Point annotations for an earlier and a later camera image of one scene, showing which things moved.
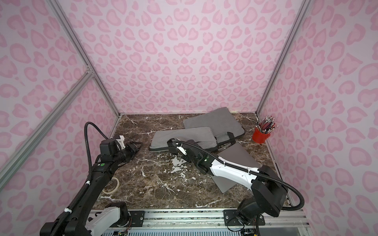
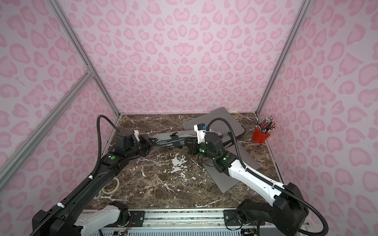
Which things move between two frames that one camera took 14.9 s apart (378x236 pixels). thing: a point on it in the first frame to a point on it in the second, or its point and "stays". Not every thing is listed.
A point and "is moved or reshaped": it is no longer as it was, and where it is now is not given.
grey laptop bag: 205,137 is moved or reshaped
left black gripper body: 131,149 to 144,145
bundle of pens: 267,125 stays
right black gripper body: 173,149 to 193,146
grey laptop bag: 225,127 stays
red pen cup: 259,137 stays
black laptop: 237,154 stays
